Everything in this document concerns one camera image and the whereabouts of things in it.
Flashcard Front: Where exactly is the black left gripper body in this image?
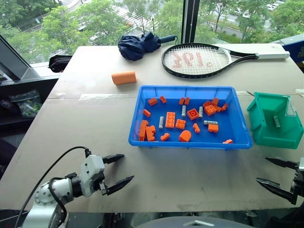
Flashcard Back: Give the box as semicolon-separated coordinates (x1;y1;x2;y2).
94;163;110;197

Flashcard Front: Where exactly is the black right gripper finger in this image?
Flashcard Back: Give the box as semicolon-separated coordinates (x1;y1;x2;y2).
256;177;297;205
265;156;300;170

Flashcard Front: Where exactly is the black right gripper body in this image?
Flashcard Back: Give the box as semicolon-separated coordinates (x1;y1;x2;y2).
290;166;304;205

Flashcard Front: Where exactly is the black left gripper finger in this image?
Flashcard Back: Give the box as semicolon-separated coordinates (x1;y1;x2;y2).
102;154;125;165
104;175;134;196

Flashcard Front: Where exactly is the green plastic bin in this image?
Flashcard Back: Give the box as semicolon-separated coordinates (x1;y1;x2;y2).
247;92;304;150

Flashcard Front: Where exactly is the blue box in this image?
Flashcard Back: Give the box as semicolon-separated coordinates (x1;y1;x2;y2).
280;33;304;64

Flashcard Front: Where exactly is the orange long flat brick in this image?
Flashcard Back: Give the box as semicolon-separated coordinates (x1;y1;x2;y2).
165;111;176;129

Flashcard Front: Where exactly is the orange rounded arch block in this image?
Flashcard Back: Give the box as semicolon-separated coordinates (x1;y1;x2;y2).
179;130;191;143

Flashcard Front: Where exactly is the blue plastic tray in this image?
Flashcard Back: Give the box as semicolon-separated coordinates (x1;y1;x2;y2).
128;85;253;152

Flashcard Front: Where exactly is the orange foam cylinder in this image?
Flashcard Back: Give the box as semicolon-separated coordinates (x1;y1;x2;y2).
111;70;138;86

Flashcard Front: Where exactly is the orange hollow square brick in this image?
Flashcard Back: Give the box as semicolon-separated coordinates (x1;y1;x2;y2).
187;108;200;121

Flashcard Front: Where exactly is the clear plastic bag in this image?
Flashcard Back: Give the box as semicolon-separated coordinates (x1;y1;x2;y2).
9;89;43;119

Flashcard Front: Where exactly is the black bag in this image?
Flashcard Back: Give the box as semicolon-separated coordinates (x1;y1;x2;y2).
48;55;73;73

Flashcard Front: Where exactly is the navy folded umbrella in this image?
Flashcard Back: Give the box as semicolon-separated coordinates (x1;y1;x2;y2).
117;31;178;61

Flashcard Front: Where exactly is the black white tennis racket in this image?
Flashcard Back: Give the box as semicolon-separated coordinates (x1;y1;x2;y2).
161;43;291;79

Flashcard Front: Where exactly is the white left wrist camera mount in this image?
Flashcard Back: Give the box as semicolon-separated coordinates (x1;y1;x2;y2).
79;154;106;197

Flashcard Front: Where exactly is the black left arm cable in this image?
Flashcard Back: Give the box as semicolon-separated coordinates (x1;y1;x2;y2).
14;146;92;228

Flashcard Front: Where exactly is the dark slanted window frame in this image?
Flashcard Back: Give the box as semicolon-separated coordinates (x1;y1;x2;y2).
0;34;33;81

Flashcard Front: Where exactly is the black window frame pillar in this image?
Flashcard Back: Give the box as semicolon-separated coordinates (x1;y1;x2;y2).
181;0;201;45

